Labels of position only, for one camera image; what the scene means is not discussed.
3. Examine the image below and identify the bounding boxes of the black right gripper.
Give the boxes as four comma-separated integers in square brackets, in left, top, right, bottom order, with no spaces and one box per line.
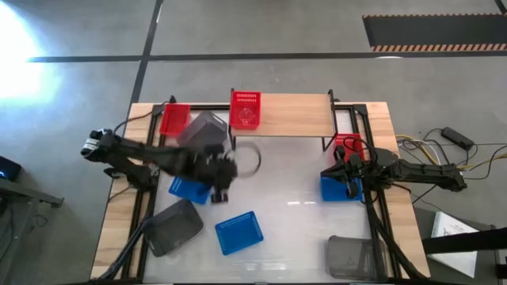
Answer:
[320,146,377,200]

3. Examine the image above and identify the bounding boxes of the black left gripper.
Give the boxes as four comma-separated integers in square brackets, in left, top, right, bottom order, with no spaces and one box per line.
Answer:
[190,143,238,205]

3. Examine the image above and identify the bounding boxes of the blue plastic basket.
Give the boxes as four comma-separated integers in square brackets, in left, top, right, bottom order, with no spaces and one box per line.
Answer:
[319,175,364,203]
[214,211,265,257]
[168,176,212,206]

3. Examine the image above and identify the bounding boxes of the red plastic basket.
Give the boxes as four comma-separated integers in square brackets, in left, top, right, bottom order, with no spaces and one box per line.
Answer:
[158,103,192,138]
[334,133,364,162]
[229,90,262,131]

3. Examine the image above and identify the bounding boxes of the grey translucent plastic basket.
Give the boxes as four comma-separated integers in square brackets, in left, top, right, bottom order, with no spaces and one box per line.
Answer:
[176,110,230,150]
[142,198,205,258]
[326,234,388,283]

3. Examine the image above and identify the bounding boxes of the black power adapter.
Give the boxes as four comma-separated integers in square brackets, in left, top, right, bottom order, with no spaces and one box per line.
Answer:
[440,126,475,151]

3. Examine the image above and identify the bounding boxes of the black bar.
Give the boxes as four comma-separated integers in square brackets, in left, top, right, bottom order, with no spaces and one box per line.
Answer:
[421,226,507,255]

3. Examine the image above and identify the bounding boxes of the white paper box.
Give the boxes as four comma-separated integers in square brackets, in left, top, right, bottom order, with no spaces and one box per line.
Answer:
[429,211,479,279]

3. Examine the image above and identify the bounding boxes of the black hazard-striped floor mat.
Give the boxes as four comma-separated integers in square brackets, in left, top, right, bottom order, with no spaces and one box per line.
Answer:
[362,13,507,53]

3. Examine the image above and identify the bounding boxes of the black device with blue light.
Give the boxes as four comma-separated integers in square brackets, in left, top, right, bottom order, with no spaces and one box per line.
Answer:
[0,154,23,183]

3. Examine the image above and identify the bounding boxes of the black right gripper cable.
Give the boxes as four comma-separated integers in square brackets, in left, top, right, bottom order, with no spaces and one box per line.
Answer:
[341,135,377,169]

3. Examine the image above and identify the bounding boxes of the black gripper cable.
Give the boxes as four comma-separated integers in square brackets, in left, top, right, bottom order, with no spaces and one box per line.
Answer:
[341,135,377,169]
[233,141,262,179]

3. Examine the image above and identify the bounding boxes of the black table frame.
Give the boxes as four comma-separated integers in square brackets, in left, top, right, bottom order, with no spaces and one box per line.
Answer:
[94,101,427,283]

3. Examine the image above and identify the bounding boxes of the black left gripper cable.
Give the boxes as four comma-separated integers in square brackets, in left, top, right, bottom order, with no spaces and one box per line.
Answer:
[233,141,262,179]

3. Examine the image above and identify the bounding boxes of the wooden shelf with black frame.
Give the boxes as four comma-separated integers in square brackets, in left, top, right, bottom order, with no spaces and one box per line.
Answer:
[228,87,341,153]

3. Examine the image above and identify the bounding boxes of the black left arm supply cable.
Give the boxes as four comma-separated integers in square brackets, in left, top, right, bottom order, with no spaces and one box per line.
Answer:
[112,94,177,135]

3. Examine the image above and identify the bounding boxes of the yellow cable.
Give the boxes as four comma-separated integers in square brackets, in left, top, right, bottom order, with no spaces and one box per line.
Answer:
[395,134,507,171]

